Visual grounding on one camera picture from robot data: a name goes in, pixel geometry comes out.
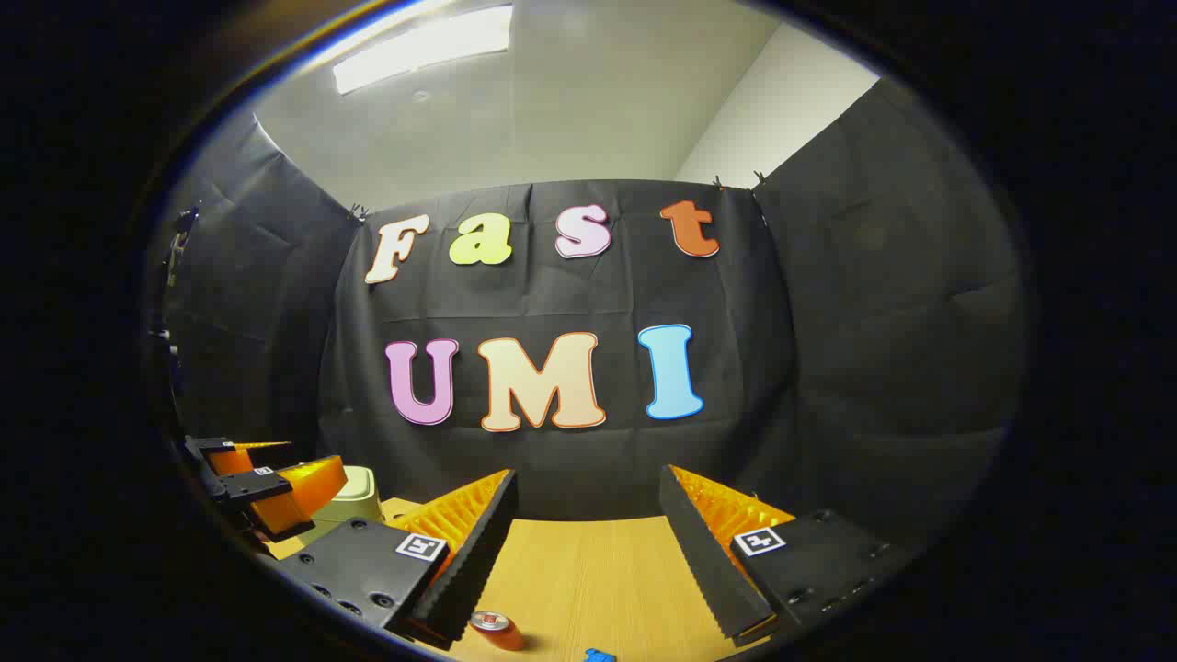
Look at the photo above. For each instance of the red pop can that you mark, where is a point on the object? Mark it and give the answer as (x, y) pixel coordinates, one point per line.
(501, 633)

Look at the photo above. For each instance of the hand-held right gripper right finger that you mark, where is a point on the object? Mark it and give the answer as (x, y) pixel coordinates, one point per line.
(703, 561)

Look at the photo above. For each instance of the green desktop garbage bin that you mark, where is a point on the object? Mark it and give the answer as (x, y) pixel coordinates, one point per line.
(354, 501)

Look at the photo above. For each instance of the wooden desktop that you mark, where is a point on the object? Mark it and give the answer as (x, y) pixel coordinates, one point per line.
(588, 579)

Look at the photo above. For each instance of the ceiling light panel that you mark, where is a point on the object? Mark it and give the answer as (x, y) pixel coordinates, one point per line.
(423, 46)

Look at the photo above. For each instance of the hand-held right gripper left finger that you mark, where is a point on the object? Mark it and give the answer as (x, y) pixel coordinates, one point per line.
(478, 552)

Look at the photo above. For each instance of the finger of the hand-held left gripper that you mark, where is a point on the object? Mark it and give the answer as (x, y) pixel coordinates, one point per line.
(230, 457)
(294, 492)

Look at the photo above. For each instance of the blue paper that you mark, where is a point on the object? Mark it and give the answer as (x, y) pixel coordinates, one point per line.
(599, 656)

